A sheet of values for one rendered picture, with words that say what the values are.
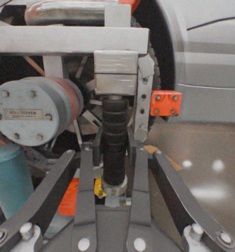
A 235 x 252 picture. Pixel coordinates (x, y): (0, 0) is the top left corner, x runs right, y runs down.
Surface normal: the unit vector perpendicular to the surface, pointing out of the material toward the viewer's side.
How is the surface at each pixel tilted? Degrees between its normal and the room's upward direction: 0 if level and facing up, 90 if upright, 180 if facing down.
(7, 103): 90
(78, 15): 128
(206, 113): 90
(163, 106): 90
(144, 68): 90
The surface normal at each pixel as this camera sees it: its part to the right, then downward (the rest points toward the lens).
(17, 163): 0.95, 0.09
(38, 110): 0.00, 0.34
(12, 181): 0.71, 0.22
